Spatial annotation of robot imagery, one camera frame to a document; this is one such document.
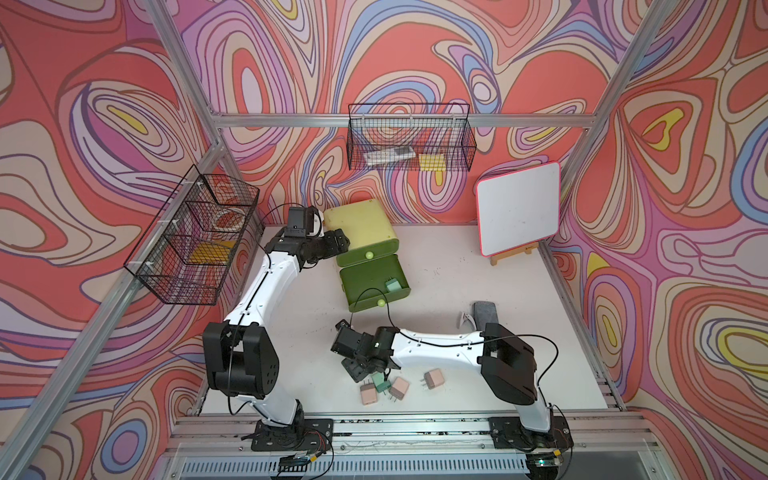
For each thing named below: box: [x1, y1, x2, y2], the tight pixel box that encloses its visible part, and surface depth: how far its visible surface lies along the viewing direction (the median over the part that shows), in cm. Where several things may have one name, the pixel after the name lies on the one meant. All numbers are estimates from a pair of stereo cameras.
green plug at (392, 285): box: [384, 278, 403, 293], surface depth 93 cm
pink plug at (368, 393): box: [360, 379, 378, 405], surface depth 80 cm
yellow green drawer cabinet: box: [323, 199, 403, 273], surface depth 93 cm
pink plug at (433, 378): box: [420, 368, 445, 390], surface depth 82 cm
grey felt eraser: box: [473, 300, 499, 331], surface depth 94 cm
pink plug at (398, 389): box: [388, 377, 410, 403], surface depth 81 cm
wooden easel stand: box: [490, 242, 539, 266], surface depth 109 cm
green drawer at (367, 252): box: [336, 238, 399, 268], surface depth 88 cm
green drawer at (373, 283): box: [339, 254, 411, 313], surface depth 93 cm
